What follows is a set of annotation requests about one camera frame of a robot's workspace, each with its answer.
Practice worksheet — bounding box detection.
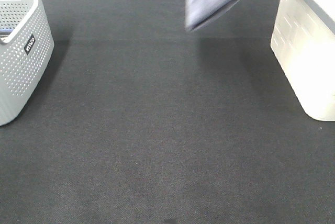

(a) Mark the cream white plastic basket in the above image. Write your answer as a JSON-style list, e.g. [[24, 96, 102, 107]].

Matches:
[[270, 0, 334, 121]]

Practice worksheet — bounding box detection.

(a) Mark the grey perforated laundry basket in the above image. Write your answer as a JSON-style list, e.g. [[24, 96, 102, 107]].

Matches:
[[1, 0, 54, 125]]

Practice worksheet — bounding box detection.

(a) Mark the blue cloth inside grey basket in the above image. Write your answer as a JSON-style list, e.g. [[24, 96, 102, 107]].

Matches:
[[0, 29, 13, 38]]

